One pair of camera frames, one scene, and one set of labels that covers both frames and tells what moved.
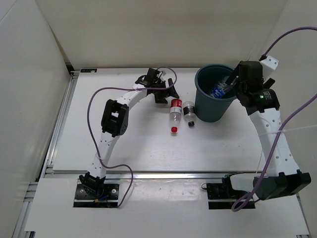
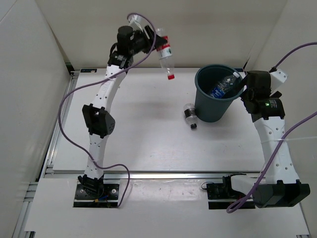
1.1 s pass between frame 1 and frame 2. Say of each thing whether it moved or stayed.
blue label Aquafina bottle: stayed
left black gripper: moved
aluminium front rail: stayed
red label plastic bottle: moved
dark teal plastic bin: stayed
